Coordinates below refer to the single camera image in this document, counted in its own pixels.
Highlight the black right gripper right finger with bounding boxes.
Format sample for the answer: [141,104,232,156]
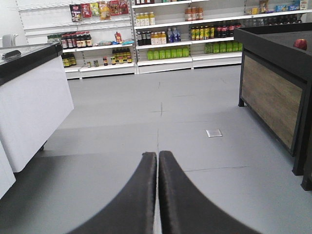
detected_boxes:
[158,151,257,234]

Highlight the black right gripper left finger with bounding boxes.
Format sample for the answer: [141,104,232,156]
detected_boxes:
[70,152,157,234]

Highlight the silver floor plate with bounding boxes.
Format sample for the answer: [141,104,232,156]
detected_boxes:
[206,129,223,138]

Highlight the white chest freezer near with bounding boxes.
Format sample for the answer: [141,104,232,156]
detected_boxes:
[0,143,16,198]

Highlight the white chest freezer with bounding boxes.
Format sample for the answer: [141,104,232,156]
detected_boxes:
[0,43,74,173]
[0,143,16,198]

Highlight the white chest freezer far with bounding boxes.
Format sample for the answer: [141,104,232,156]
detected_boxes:
[0,43,74,173]

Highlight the black wooden produce stand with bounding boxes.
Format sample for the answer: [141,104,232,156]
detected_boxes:
[234,23,312,176]

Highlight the white store shelving unit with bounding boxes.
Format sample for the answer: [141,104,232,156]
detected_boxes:
[15,0,312,79]

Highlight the red apple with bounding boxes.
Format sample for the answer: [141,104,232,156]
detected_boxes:
[293,39,307,51]

